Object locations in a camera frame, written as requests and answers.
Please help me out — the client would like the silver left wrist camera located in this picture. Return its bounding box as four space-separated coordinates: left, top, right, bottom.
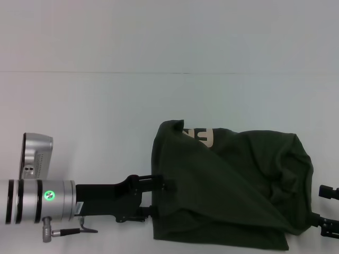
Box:
17 132 54 181

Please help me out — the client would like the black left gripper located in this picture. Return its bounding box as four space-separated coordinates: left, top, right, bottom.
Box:
75 174 176 223

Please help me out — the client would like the dark green shirt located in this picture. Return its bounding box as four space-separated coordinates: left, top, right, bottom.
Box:
150 119 315 251

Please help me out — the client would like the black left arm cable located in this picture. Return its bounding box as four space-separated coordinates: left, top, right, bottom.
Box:
51 216 99 235

